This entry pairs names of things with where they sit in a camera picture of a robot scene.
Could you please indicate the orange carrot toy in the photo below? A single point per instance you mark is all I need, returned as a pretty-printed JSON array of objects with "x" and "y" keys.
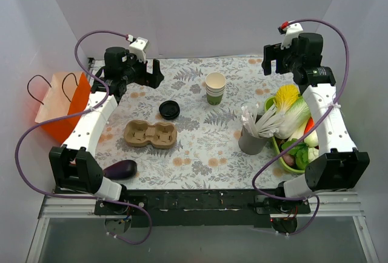
[{"x": 309, "y": 125}]

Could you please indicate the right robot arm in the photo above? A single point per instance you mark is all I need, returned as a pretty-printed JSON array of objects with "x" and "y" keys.
[{"x": 339, "y": 164}]

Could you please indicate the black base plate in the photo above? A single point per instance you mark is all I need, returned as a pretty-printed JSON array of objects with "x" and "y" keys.
[{"x": 170, "y": 208}]

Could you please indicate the white garlic toy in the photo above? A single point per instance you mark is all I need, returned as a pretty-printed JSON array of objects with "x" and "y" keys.
[{"x": 313, "y": 153}]

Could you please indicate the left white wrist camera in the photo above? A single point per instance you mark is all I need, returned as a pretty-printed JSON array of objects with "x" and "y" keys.
[{"x": 138, "y": 48}]

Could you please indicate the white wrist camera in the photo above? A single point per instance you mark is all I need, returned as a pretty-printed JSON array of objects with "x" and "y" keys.
[
  {"x": 138, "y": 48},
  {"x": 290, "y": 31}
]

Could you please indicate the white wrapped straws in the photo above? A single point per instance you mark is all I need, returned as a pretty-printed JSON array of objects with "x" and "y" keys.
[{"x": 265, "y": 126}]

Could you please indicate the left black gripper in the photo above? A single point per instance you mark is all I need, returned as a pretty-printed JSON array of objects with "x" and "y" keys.
[{"x": 148, "y": 73}]

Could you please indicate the floral tablecloth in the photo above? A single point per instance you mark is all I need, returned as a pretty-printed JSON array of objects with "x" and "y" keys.
[{"x": 206, "y": 153}]

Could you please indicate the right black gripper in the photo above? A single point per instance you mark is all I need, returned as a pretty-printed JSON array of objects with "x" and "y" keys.
[{"x": 276, "y": 58}]

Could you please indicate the orange paper bag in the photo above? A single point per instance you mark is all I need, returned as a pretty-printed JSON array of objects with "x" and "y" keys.
[{"x": 66, "y": 94}]

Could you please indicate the black plastic cup lid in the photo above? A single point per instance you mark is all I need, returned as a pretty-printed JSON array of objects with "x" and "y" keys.
[{"x": 169, "y": 110}]

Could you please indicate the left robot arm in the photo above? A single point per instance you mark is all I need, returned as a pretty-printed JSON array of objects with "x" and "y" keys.
[{"x": 73, "y": 163}]

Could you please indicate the green plastic basket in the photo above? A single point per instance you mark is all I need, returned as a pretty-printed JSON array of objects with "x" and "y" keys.
[{"x": 282, "y": 144}]

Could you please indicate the stack of paper cups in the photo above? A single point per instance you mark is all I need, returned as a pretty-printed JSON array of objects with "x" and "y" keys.
[{"x": 215, "y": 86}]

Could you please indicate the purple eggplant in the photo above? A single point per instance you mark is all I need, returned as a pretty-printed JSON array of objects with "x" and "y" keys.
[{"x": 121, "y": 170}]

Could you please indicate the aluminium frame rail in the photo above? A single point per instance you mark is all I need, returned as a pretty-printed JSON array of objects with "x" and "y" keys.
[{"x": 332, "y": 204}]

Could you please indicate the pink sweet potato toy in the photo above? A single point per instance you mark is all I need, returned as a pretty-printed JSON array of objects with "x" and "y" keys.
[{"x": 289, "y": 160}]

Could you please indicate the grey straw holder cup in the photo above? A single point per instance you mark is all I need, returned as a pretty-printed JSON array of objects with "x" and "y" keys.
[{"x": 249, "y": 144}]

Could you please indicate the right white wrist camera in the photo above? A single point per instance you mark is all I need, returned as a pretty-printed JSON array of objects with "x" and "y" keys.
[{"x": 290, "y": 31}]

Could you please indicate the white radish toy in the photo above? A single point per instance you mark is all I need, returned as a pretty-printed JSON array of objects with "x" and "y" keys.
[{"x": 311, "y": 140}]

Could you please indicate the brown cardboard cup carrier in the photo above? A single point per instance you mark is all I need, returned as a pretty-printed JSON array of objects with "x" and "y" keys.
[{"x": 139, "y": 133}]

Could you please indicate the napa cabbage toy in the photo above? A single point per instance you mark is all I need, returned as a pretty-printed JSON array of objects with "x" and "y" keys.
[{"x": 296, "y": 115}]

